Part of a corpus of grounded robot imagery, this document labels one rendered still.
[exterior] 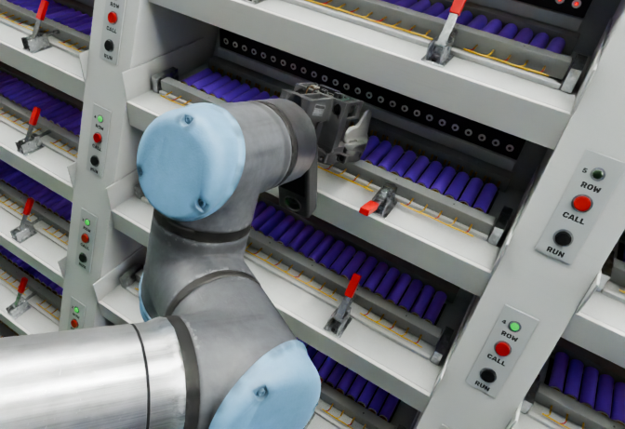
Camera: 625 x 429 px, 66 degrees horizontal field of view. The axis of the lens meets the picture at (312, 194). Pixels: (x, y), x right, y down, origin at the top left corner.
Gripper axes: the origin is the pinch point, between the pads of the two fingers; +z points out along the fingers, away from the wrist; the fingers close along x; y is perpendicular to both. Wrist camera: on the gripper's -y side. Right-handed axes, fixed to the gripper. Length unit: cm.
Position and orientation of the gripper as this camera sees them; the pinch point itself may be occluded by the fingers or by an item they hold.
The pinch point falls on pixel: (349, 136)
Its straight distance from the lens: 71.2
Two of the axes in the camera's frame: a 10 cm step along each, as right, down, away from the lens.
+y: 2.7, -8.9, -3.7
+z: 4.6, -2.2, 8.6
